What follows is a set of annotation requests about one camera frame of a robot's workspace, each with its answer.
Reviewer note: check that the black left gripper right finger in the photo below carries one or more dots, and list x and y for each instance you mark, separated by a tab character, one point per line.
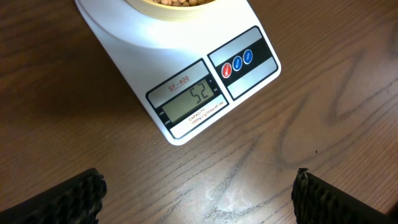
317	202

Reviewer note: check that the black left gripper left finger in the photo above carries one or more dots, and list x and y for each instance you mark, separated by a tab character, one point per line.
76	200

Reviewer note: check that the white digital kitchen scale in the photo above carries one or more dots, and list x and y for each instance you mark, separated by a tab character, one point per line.
187	74

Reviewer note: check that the pale yellow bowl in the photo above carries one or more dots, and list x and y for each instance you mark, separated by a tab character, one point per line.
175	11

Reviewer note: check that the soybeans in yellow bowl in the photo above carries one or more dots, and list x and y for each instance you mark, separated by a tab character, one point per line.
182	3

